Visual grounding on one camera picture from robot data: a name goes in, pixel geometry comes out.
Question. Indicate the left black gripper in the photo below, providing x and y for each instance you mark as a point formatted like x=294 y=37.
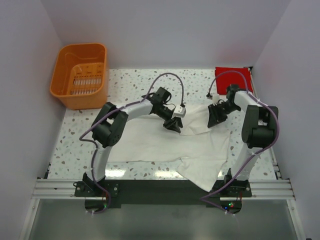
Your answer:
x=169 y=124

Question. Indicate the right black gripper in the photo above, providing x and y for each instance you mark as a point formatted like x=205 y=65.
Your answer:
x=214 y=118

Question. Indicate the white t shirt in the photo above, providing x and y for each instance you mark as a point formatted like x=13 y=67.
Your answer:
x=201 y=150

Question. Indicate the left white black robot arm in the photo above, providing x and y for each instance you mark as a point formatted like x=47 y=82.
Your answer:
x=107 y=128

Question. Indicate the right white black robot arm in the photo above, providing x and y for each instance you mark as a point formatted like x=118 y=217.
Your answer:
x=260 y=129

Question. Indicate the red folded t shirt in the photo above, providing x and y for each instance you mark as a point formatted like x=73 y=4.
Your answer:
x=230 y=78

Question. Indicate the orange plastic basket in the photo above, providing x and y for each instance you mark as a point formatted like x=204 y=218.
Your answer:
x=80 y=76

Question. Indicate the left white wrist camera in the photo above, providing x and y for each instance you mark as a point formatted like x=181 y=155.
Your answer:
x=179 y=112

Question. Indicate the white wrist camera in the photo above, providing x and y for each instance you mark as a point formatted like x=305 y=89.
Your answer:
x=214 y=97
x=179 y=112

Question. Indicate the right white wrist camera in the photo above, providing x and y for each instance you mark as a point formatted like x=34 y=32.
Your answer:
x=214 y=97

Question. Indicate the aluminium rail frame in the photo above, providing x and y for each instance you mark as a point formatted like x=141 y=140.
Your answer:
x=55 y=213

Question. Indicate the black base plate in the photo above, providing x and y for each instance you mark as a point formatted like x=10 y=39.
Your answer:
x=115 y=193

